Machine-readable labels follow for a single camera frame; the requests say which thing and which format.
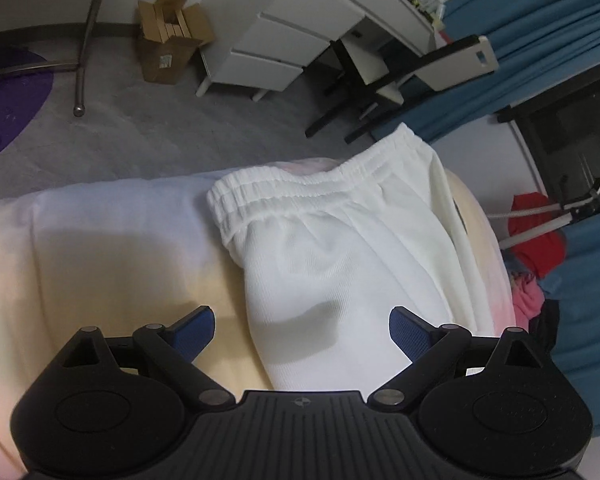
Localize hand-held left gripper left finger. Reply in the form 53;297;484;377
61;305;235;406

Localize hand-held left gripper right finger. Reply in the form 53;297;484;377
368;306;548;407

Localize white pants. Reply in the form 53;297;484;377
207;122;492;393

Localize pink cloth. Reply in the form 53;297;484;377
510;272;546;328

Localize black cloth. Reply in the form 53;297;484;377
529;299;561;353

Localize red cloth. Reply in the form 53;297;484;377
509;192;568;281

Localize black and white chair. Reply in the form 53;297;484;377
305;35;499;145

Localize cardboard box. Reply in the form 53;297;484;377
137;0;216;84

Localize purple rug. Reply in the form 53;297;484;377
0;45;56;165

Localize white drawer cabinet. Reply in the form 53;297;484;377
196;0;361;102

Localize metal rack leg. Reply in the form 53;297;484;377
0;0;117;118

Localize blue curtain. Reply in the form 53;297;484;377
411;0;600;143

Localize white desk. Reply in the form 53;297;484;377
286;0;441;86

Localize black frame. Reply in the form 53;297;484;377
497;77;600;226

